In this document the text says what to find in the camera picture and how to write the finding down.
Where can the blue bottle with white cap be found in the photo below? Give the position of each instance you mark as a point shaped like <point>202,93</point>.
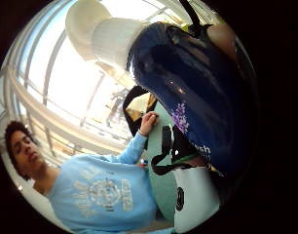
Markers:
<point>188,81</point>

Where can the the person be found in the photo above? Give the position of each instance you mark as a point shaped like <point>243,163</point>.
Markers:
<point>100,191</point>

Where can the white marker cube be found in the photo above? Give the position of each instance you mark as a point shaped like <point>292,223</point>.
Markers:
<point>196,198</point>

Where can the black chair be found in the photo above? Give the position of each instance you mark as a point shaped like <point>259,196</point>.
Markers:
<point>132,110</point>

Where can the white railing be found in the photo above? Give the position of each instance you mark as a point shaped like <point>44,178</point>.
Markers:
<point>58,123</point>

